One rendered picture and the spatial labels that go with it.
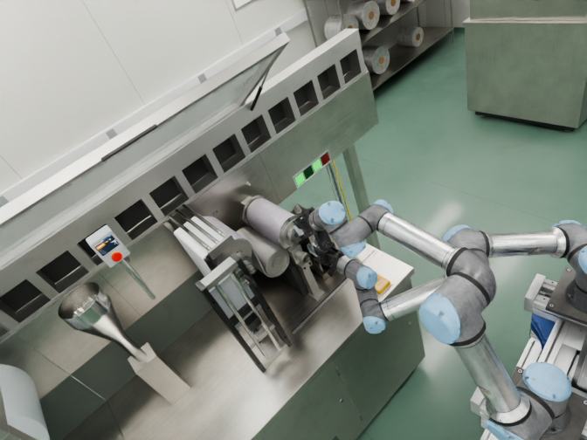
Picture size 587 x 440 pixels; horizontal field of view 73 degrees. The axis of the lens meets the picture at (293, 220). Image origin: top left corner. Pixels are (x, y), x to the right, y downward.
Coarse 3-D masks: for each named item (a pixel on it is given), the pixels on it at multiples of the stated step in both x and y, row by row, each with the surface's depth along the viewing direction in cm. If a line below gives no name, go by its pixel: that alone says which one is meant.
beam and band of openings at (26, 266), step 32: (352, 32) 186; (320, 64) 180; (352, 64) 200; (288, 96) 176; (320, 96) 187; (224, 128) 161; (256, 128) 180; (288, 128) 182; (160, 160) 150; (192, 160) 157; (224, 160) 175; (128, 192) 146; (160, 192) 161; (192, 192) 163; (64, 224) 137; (96, 224) 142; (128, 224) 158; (32, 256) 133; (64, 256) 146; (96, 256) 153; (0, 288) 130; (32, 288) 143; (64, 288) 144; (0, 320) 134
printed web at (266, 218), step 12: (252, 204) 171; (264, 204) 168; (252, 216) 169; (264, 216) 164; (276, 216) 160; (288, 216) 158; (228, 228) 152; (252, 228) 178; (264, 228) 164; (276, 228) 157; (276, 240) 162; (252, 252) 152; (216, 264) 143; (252, 264) 164
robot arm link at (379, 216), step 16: (368, 208) 132; (384, 208) 131; (368, 224) 128; (384, 224) 126; (400, 224) 123; (400, 240) 122; (416, 240) 117; (432, 240) 115; (432, 256) 113; (448, 256) 110; (464, 256) 107; (448, 272) 109; (464, 272) 102; (480, 272) 101; (496, 288) 102
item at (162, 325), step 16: (176, 288) 174; (192, 288) 179; (160, 304) 171; (176, 304) 177; (192, 304) 182; (208, 304) 188; (144, 320) 169; (160, 320) 174; (176, 320) 180; (192, 320) 186; (128, 336) 167; (144, 336) 172; (160, 336) 177; (176, 336) 183; (112, 352) 165; (160, 352) 180; (80, 368) 158; (96, 368) 163; (112, 368) 167; (128, 368) 173; (96, 384) 165; (112, 384) 170
